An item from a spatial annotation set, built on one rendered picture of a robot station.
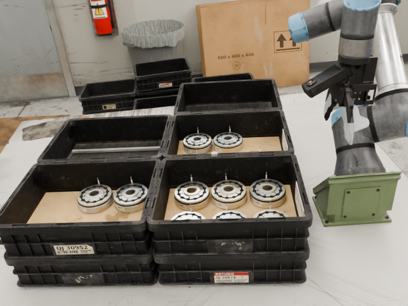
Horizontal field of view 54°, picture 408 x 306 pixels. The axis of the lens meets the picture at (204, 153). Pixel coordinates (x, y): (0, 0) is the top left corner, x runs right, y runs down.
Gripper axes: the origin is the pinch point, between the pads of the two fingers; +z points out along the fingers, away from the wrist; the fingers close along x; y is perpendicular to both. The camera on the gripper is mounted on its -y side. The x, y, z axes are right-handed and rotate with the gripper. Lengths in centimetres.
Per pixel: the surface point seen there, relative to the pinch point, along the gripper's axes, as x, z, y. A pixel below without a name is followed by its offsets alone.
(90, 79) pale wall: 319, 80, -111
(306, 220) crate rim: -17.3, 13.3, -12.6
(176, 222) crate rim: -11.6, 14.5, -42.5
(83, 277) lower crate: -6, 34, -68
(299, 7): 290, 16, 92
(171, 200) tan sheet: 11, 24, -43
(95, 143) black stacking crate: 53, 23, -70
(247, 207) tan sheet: 2.4, 22.8, -21.9
